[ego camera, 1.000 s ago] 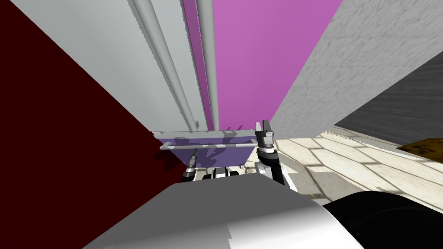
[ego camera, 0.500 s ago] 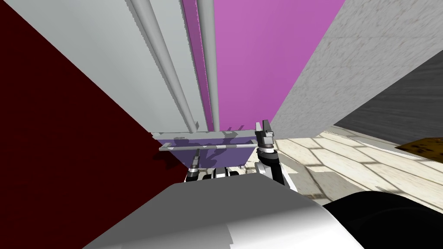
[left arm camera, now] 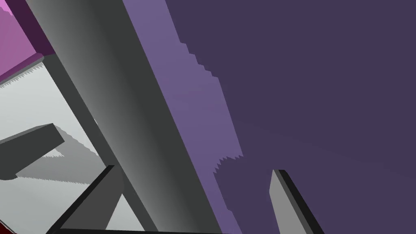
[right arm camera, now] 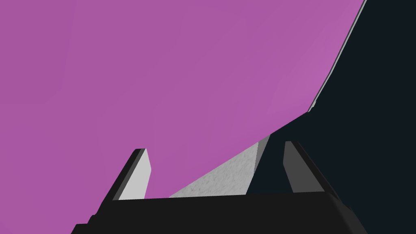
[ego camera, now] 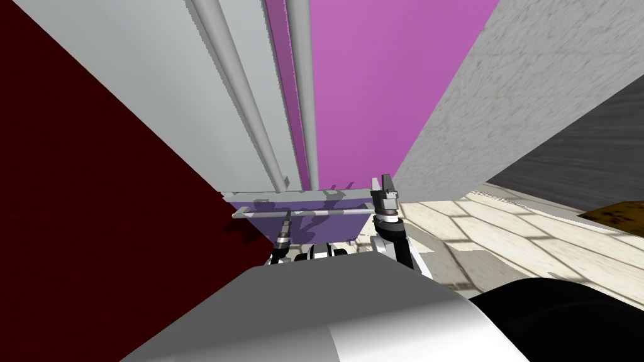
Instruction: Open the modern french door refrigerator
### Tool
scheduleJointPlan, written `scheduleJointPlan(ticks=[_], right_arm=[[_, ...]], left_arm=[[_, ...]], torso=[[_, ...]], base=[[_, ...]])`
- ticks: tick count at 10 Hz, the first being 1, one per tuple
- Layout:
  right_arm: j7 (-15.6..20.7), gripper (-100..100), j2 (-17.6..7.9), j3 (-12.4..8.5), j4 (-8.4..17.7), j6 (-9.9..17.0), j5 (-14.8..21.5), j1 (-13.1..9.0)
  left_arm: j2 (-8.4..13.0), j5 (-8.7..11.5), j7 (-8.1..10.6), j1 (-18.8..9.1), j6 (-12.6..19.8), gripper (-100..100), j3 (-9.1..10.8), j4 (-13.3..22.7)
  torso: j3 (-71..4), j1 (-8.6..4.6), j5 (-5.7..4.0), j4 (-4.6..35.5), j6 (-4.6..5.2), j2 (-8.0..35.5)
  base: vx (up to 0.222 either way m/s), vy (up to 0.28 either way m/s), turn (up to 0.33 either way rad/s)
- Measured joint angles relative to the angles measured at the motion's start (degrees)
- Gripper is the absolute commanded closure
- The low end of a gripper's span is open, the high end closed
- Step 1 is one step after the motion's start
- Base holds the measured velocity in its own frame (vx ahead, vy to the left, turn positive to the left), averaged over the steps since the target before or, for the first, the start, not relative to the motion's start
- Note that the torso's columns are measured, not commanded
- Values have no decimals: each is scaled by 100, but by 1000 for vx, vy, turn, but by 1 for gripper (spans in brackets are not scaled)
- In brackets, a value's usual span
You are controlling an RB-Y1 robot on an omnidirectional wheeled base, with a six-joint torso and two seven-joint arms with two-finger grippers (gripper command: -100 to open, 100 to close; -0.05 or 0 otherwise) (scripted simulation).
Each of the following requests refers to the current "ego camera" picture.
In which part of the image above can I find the grey appliance door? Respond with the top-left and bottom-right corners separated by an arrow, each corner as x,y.
12,0 -> 304,194

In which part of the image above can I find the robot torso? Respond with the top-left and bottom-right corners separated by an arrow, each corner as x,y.
119,243 -> 530,362

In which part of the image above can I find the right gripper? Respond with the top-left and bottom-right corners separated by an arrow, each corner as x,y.
372,173 -> 402,217

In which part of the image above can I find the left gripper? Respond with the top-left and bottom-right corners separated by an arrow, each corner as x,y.
278,211 -> 294,241

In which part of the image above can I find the grey drawer bar handle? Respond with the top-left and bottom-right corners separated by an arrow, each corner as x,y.
231,207 -> 377,220

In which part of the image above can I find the long grey door handle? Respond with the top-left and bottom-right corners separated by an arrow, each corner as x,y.
189,0 -> 291,193
284,0 -> 321,192

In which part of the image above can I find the pink appliance door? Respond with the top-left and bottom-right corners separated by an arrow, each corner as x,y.
264,0 -> 501,192

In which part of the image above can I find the purple drawer front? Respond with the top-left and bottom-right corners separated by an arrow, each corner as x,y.
225,198 -> 376,248

